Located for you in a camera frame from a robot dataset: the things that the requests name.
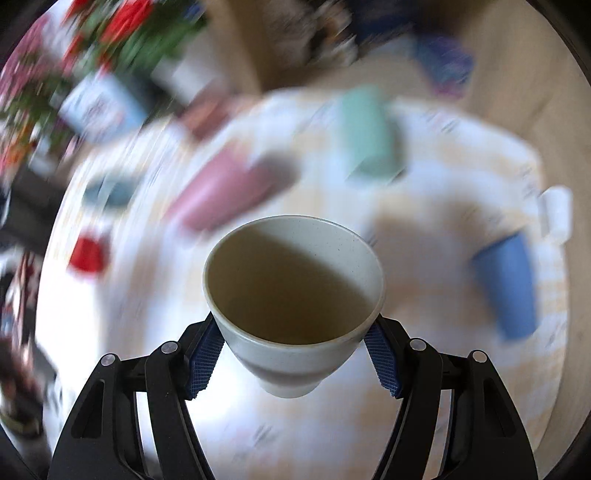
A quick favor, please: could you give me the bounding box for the beige speckled cup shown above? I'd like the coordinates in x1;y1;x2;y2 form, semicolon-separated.
202;215;386;398

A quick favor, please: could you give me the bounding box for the blue cup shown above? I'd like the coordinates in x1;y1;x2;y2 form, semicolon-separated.
471;233;538;341

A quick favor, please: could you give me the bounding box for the red plastic cup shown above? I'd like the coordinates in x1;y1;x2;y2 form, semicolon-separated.
68;233;109;275

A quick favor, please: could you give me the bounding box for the small white cup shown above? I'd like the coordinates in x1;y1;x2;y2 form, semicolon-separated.
539;185;573;245

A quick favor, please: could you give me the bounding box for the transparent teal cup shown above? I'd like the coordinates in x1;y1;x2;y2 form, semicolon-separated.
82;176;139;210

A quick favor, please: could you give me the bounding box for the pink cup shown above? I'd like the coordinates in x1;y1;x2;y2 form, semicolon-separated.
164;143;301;235

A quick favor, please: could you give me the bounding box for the mint green cup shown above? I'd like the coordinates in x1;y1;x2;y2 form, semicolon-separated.
339;85;404;182

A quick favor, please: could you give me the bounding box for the transparent maroon cup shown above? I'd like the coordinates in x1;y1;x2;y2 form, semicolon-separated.
179;91;242;141

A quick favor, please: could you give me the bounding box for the yellow plaid floral tablecloth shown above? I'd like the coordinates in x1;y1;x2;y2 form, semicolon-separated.
36;91;568;479

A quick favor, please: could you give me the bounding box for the light blue probiotic box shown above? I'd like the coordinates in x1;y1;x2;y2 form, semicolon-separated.
58;73;148;143

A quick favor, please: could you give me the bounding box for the pink blossom arrangement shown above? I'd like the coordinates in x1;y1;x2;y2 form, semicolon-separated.
1;16;60;175

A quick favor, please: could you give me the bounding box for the purple blue box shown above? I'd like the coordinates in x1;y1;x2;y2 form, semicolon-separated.
415;34;475;98

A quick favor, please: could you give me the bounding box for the white faceted flower pot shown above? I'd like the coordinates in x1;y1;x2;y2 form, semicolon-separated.
150;50;229;106

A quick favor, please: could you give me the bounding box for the red rose bouquet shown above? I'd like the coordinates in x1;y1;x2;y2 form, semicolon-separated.
62;0;206;74

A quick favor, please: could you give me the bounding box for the dark illustrated snack box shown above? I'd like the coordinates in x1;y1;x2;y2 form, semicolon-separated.
263;0;421;69

